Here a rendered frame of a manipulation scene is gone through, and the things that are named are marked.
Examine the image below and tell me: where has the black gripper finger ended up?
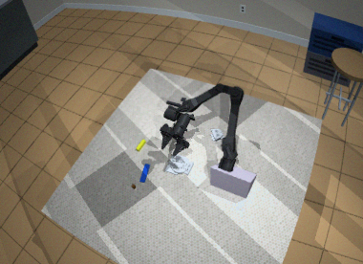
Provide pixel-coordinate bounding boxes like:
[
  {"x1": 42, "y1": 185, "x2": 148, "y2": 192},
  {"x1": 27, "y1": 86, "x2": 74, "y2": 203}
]
[
  {"x1": 160, "y1": 132, "x2": 173, "y2": 150},
  {"x1": 172, "y1": 143, "x2": 186, "y2": 157}
]

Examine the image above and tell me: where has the yellow flat bar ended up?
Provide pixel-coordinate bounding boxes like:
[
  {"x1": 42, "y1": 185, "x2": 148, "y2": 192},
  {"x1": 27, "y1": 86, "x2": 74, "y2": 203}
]
[{"x1": 137, "y1": 140, "x2": 145, "y2": 152}]

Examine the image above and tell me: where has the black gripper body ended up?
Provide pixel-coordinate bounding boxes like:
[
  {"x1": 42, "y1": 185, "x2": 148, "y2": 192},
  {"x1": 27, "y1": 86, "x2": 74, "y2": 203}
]
[{"x1": 160, "y1": 121, "x2": 190, "y2": 148}]

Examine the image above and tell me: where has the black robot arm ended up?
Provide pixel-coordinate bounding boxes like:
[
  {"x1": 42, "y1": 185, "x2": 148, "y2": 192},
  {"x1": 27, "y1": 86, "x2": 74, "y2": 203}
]
[{"x1": 163, "y1": 83, "x2": 244, "y2": 172}]

